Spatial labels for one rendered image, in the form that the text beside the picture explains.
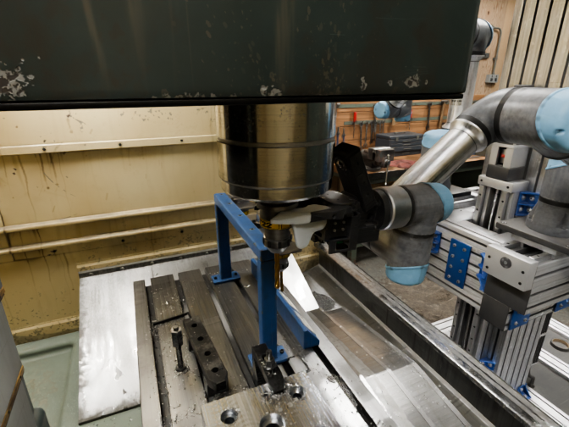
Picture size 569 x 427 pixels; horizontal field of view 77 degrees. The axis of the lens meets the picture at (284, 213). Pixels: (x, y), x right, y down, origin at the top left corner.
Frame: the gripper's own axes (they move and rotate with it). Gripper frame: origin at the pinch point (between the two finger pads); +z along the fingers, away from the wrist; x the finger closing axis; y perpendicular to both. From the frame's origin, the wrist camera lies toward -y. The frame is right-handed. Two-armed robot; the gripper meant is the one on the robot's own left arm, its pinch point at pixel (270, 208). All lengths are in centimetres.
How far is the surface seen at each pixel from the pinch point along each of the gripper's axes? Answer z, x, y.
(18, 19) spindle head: 25.0, -11.3, -20.1
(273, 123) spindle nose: 3.2, -7.2, -12.8
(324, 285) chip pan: -67, 80, 71
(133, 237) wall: 14, 102, 44
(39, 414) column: 40, 34, 56
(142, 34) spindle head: 17.0, -11.7, -19.9
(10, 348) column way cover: 39, 23, 30
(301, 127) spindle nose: 0.1, -8.0, -12.4
